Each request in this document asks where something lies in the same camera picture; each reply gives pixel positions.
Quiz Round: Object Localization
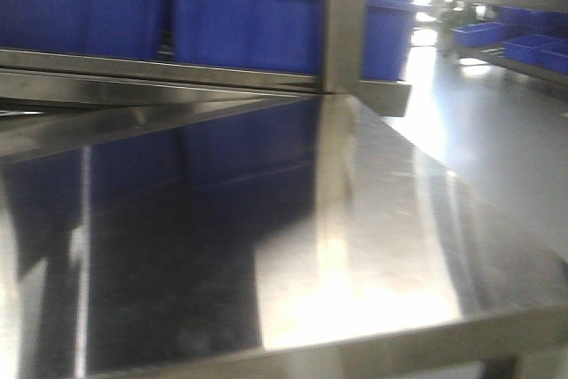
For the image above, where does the far steel shelf rack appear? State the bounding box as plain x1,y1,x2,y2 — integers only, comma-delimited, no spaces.
453,0,567,87

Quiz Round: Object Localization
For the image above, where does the blue bin at left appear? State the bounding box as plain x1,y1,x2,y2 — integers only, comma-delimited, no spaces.
1,0,165,59

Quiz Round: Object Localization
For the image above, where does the blue bin under post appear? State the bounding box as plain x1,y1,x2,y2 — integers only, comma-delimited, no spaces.
171,0,417,81

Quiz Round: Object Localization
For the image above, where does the steel table shelf frame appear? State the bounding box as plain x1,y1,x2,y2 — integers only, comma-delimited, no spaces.
1,0,410,158

